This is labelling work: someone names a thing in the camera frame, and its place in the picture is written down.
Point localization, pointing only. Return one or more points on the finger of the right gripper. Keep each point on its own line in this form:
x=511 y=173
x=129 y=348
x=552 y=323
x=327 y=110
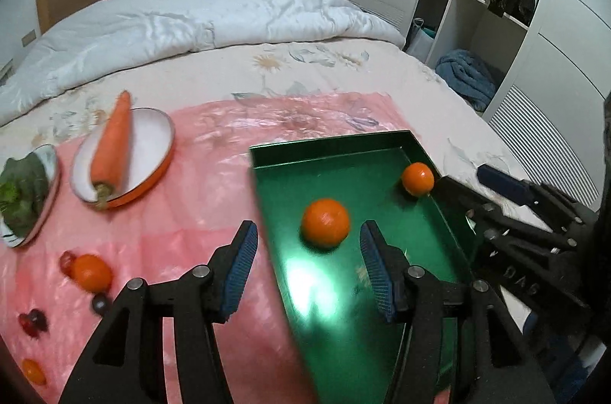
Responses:
x=484 y=228
x=554 y=207

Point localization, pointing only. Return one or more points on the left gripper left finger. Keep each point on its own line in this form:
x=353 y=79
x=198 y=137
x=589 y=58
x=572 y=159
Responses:
x=123 y=359

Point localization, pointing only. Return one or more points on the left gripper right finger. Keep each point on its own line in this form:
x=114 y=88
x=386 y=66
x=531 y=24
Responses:
x=492 y=364

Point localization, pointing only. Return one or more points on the small orange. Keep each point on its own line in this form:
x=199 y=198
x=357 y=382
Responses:
x=417 y=179
x=33 y=372
x=92 y=274

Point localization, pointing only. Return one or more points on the dark plum pair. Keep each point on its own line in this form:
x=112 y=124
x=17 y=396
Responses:
x=38 y=319

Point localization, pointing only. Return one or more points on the red fruit pair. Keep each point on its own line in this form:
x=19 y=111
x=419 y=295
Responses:
x=27 y=325

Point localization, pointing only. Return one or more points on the large orange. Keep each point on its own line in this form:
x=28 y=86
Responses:
x=325 y=223

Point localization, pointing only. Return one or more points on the pink plastic sheet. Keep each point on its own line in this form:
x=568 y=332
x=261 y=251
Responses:
x=194 y=208

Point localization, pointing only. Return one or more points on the green rectangular tray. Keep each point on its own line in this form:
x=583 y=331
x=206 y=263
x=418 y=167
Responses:
x=348 y=347

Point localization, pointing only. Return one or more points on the blue folded blanket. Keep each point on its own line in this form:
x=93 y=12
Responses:
x=468 y=76

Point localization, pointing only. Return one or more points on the orange carrot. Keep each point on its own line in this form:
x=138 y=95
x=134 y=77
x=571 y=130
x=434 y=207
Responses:
x=110 y=160

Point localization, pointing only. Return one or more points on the white patterned plate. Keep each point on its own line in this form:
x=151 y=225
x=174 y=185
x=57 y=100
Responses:
x=49 y=158

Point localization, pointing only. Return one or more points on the orange rimmed white plate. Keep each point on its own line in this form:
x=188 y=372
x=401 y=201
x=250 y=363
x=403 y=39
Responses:
x=152 y=147

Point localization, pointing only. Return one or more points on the white duvet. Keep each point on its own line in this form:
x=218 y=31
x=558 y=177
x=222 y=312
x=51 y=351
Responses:
x=114 y=35

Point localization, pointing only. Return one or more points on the left wall socket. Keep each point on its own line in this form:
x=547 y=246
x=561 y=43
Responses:
x=29 y=38

